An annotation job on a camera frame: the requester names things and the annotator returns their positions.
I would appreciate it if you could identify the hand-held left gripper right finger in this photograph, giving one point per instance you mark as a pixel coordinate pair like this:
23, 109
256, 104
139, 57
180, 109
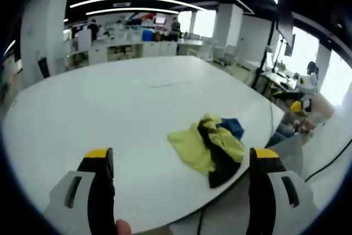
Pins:
264, 191

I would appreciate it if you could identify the black hanging monitor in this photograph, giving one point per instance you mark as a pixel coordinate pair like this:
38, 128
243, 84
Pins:
286, 26

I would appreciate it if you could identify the blue barrel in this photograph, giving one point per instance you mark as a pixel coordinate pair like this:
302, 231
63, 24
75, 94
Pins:
147, 36

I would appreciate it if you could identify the white tall box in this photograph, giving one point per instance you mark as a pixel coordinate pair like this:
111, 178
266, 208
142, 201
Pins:
83, 39

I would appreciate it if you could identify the white square pillar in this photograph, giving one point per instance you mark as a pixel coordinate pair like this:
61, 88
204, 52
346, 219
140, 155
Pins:
41, 26

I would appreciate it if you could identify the white window pillar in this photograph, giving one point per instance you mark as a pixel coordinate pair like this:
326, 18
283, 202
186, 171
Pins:
228, 26

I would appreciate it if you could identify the yellow black blue garment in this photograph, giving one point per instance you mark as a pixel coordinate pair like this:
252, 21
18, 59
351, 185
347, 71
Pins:
192, 147

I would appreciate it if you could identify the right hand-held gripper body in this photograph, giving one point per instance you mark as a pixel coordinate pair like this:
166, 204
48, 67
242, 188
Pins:
308, 86

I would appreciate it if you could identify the cluttered white desk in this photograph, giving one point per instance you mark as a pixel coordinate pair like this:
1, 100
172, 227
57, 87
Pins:
277, 76

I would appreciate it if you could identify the person's left hand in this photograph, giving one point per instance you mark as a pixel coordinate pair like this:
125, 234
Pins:
123, 228

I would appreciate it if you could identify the black stand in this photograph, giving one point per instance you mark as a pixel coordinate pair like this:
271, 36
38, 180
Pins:
258, 71

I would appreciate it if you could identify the person's blue jeans legs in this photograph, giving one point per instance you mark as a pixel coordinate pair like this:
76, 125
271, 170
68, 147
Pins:
283, 130

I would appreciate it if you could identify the group of white office chairs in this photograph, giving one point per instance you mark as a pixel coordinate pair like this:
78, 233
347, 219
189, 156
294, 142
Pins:
228, 53

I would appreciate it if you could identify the white cabinet row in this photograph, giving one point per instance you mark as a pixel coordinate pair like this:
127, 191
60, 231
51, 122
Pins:
99, 52

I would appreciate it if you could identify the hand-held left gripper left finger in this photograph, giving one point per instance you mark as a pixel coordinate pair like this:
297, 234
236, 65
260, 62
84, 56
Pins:
96, 191

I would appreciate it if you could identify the black bin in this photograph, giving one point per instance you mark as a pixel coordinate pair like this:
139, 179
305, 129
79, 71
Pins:
44, 67

